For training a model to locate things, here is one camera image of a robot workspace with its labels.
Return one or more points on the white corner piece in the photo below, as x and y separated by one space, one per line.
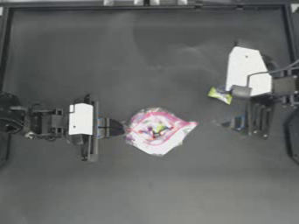
295 7

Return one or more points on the clear bag with pink zip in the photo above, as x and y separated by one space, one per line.
155 147

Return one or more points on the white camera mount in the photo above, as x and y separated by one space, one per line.
80 119
244 67

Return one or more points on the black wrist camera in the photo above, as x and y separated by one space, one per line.
240 91
79 139

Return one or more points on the green candy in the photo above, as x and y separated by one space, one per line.
216 93
157 127

